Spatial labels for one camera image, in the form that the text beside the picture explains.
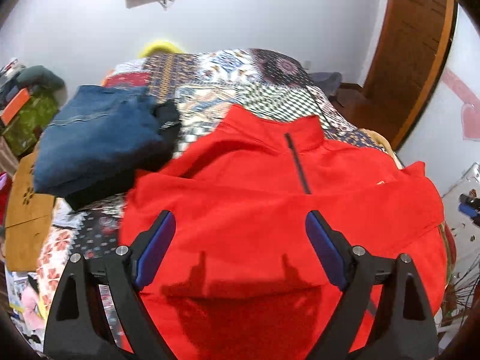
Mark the white sliding wardrobe door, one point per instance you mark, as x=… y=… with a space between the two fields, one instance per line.
x=446 y=137

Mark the yellow curved bed rail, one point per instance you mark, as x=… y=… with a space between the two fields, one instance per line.
x=159 y=47

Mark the folded blue jeans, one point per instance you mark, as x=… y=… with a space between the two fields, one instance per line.
x=68 y=141

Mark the brown wooden wardrobe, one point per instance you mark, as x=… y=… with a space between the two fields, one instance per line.
x=410 y=55

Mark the red zip pullover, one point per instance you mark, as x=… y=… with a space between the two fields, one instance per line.
x=240 y=279

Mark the orange box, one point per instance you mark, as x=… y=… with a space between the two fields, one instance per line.
x=14 y=106

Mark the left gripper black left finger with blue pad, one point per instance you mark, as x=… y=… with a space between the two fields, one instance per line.
x=77 y=326

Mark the patchwork patterned bedspread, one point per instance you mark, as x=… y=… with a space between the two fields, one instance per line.
x=203 y=87

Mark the grey clothes pile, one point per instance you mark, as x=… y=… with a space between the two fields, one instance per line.
x=16 y=75

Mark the green patterned cloth pile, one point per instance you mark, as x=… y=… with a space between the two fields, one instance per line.
x=24 y=130

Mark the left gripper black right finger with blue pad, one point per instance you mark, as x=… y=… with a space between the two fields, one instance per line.
x=383 y=312

